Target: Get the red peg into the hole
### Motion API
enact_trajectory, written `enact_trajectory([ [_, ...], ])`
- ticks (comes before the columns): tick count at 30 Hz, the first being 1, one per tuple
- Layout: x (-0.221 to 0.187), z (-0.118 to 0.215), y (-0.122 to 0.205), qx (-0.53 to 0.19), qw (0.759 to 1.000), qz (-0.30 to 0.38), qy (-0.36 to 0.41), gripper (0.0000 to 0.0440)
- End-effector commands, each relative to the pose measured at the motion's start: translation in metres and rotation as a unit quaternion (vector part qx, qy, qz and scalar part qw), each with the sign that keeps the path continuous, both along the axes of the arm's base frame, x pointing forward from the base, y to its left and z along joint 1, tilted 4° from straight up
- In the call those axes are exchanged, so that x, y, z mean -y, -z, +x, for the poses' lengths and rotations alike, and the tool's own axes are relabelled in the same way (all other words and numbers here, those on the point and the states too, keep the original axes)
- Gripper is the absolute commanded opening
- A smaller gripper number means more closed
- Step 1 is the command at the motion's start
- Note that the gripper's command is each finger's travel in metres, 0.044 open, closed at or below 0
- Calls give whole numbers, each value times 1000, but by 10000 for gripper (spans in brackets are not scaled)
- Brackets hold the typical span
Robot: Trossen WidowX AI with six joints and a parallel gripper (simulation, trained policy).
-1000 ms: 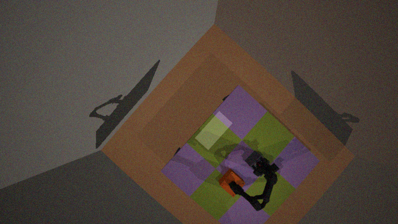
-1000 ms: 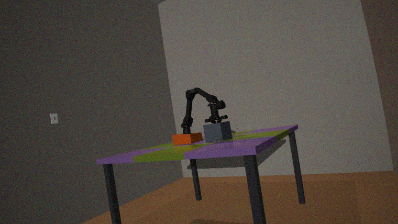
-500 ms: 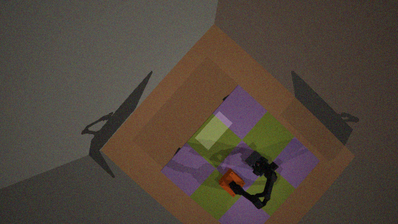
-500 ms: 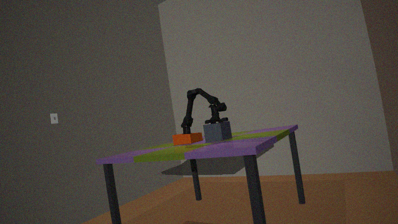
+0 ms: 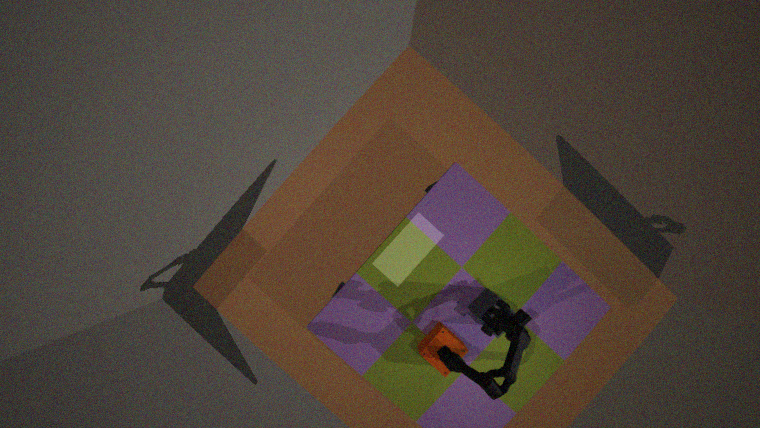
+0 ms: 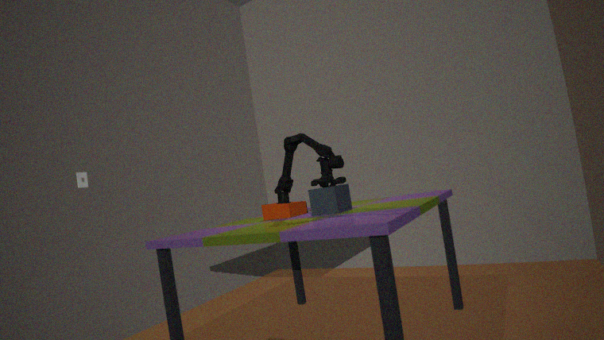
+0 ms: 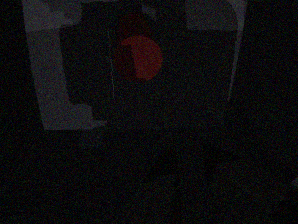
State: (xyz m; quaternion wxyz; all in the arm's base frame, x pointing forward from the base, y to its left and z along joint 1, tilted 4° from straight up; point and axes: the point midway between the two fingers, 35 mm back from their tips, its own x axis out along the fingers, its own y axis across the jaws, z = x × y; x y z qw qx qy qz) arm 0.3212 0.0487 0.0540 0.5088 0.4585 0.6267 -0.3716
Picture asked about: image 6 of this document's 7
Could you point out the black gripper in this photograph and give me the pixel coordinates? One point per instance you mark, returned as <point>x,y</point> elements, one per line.
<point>339,180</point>

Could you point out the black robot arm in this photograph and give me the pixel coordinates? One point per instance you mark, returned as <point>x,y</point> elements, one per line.
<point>290,145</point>

